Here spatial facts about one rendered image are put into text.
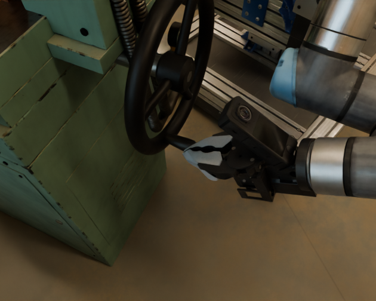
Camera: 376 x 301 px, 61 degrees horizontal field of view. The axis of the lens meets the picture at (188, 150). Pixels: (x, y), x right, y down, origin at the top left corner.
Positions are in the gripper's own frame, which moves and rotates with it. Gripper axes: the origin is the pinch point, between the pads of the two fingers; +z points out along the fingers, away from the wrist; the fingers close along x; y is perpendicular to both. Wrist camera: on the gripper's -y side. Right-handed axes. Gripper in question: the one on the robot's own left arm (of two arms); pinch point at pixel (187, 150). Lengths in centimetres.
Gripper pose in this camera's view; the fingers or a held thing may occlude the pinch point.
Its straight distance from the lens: 53.7
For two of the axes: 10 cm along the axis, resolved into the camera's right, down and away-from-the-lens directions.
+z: -8.0, -0.3, 6.0
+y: 4.4, 6.6, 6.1
